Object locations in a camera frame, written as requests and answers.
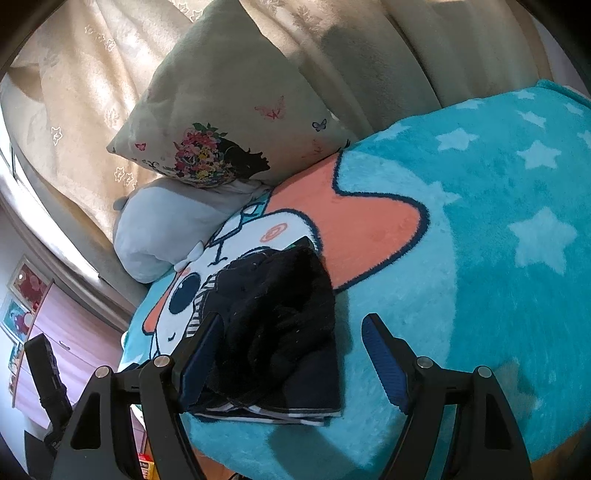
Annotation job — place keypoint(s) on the pink wardrobe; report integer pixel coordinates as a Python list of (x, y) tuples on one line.
[(83, 332)]

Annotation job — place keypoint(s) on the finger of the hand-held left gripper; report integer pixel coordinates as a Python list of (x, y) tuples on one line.
[(46, 374)]

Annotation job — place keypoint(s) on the red framed wall picture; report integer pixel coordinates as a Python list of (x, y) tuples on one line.
[(27, 281)]

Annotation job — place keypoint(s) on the teal printed star blanket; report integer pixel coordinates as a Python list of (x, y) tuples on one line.
[(461, 277)]

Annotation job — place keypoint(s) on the beige patterned curtain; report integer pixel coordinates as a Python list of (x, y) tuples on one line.
[(83, 92)]

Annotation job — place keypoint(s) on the blue framed wall picture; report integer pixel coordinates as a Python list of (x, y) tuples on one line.
[(16, 321)]

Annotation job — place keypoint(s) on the grey white plush pillow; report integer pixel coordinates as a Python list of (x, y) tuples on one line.
[(157, 230)]

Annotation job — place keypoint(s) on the beige floral butterfly cushion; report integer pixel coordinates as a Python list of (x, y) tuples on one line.
[(217, 92)]

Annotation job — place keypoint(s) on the dark pants with striped lining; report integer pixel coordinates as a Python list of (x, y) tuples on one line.
[(277, 314)]

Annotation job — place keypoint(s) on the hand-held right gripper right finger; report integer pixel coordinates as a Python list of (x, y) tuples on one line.
[(385, 364)]

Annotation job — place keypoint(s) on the yellow box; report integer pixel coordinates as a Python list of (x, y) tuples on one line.
[(146, 467)]

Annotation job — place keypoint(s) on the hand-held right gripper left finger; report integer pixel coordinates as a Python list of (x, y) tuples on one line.
[(201, 364)]

